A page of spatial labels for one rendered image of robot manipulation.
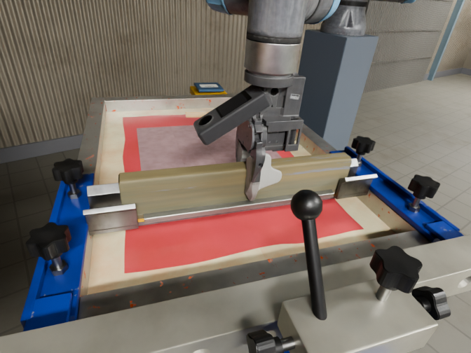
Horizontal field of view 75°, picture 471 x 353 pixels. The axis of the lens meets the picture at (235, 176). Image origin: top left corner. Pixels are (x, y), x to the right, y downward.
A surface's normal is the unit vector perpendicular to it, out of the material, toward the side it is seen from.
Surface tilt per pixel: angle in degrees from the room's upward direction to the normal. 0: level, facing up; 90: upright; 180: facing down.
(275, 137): 90
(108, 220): 90
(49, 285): 0
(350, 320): 0
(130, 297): 0
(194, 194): 90
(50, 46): 90
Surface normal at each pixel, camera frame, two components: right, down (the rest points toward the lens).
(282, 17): 0.09, 0.53
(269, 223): 0.07, -0.85
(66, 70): 0.58, 0.46
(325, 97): -0.81, 0.26
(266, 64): -0.18, 0.51
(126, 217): 0.30, 0.52
